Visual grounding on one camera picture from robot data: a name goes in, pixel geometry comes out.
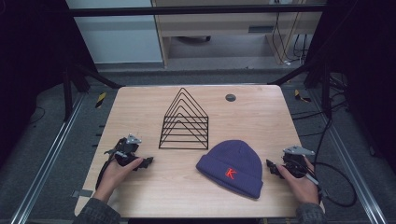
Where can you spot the white cabinet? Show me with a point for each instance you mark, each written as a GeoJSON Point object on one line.
{"type": "Point", "coordinates": [118, 40]}

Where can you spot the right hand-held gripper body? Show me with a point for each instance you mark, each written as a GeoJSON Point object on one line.
{"type": "Point", "coordinates": [295, 161]}

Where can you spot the yellow black striped tape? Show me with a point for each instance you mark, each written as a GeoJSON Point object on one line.
{"type": "Point", "coordinates": [300, 96]}
{"type": "Point", "coordinates": [100, 99]}

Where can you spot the person's right hand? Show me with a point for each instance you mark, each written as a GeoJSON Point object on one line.
{"type": "Point", "coordinates": [300, 186]}

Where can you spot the grey tape strip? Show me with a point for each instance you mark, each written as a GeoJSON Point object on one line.
{"type": "Point", "coordinates": [82, 193]}

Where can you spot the black curtain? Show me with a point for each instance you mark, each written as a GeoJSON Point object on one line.
{"type": "Point", "coordinates": [31, 62]}
{"type": "Point", "coordinates": [367, 62]}

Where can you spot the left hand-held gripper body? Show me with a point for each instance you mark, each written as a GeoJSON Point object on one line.
{"type": "Point", "coordinates": [126, 149]}

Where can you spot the black horizontal frame bar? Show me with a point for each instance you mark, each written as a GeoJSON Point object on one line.
{"type": "Point", "coordinates": [186, 11]}

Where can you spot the grey round table grommet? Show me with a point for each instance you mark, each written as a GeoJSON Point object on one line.
{"type": "Point", "coordinates": [230, 97]}

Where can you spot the person's left hand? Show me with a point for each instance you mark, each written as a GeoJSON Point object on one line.
{"type": "Point", "coordinates": [115, 174]}

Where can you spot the purple knit beanie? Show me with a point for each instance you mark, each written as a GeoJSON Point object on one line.
{"type": "Point", "coordinates": [236, 165]}

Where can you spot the black frame strut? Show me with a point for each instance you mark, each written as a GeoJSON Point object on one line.
{"type": "Point", "coordinates": [299, 73]}
{"type": "Point", "coordinates": [93, 76]}

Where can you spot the light wooden desk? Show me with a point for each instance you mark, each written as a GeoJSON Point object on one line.
{"type": "Point", "coordinates": [218, 26]}

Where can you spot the aluminium floor rail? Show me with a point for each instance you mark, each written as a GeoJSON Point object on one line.
{"type": "Point", "coordinates": [46, 161]}
{"type": "Point", "coordinates": [351, 161]}

